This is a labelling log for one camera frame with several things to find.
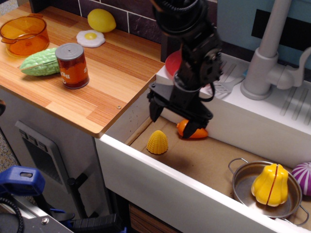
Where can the orange transparent plastic pot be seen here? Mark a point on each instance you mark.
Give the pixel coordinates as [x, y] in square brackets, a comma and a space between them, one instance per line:
[24, 36]

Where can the red plastic plate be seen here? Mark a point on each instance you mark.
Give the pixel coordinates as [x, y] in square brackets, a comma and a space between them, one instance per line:
[172, 63]

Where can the orange toy can grey lid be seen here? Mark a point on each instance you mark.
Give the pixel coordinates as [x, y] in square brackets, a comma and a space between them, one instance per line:
[72, 65]

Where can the toy fried egg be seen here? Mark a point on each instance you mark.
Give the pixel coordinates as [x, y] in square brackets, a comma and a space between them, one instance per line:
[90, 38]

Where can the green toy bitter gourd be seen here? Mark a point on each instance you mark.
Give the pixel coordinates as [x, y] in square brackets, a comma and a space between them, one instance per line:
[42, 63]

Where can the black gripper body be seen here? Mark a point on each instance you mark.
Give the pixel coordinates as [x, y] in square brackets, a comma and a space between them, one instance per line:
[185, 103]

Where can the purple white toy onion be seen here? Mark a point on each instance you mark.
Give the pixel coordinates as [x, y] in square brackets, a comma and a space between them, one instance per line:
[302, 174]

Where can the orange toy carrot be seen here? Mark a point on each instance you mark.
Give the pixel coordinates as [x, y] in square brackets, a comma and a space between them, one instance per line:
[199, 133]

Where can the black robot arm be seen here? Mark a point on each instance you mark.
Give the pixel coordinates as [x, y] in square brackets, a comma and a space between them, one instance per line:
[201, 65]

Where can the yellow toy lemon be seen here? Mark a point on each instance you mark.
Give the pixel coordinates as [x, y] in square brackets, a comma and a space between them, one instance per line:
[101, 20]

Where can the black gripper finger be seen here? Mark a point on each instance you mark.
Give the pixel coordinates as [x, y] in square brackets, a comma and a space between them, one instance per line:
[189, 130]
[155, 108]

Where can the yellow toy bell pepper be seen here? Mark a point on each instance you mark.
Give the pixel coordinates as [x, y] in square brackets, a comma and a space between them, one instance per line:
[271, 186]

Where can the blue plastic clamp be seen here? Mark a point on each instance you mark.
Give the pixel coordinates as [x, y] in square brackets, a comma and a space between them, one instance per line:
[21, 181]

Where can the grey toy spatula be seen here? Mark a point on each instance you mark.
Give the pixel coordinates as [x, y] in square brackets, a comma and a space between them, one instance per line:
[226, 87]

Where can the grey toy oven door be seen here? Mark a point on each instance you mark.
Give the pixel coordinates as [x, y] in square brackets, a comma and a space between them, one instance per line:
[45, 154]

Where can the yellow toy corn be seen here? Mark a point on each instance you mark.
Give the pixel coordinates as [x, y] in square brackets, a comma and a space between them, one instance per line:
[157, 143]

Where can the grey toy faucet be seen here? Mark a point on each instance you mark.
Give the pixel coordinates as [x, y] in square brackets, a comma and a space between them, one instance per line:
[264, 71]

